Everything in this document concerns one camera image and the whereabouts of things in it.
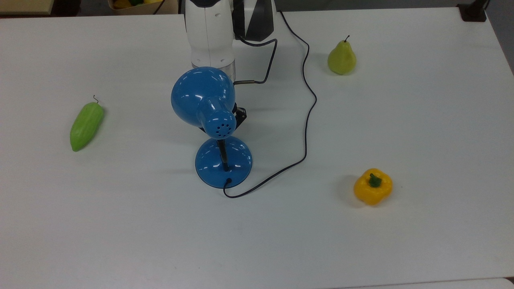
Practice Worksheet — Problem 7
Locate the wooden board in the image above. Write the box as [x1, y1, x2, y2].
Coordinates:
[0, 0, 55, 16]

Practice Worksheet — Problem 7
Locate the black clamp mount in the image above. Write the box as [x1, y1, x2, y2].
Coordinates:
[457, 0, 492, 23]

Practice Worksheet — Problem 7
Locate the yellow bell pepper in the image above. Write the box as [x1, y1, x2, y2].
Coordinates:
[353, 168, 394, 206]

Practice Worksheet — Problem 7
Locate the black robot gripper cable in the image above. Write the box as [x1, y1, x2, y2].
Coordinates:
[233, 38, 279, 86]

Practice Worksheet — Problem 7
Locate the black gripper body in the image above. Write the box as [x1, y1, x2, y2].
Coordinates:
[232, 103, 248, 130]

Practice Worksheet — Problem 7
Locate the black lamp power cable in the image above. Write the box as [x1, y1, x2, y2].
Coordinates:
[222, 11, 318, 199]

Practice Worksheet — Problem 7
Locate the green pear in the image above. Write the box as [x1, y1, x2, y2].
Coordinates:
[327, 35, 357, 76]

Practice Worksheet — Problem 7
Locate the cardboard box with fruit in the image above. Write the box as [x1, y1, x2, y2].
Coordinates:
[107, 0, 179, 16]

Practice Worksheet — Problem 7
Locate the blue desk lamp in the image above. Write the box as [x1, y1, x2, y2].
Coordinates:
[171, 66, 253, 189]

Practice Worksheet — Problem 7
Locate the green chili pepper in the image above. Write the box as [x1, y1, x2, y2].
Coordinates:
[69, 95, 105, 153]

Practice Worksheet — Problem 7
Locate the white side table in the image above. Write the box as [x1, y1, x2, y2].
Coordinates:
[345, 277, 514, 289]

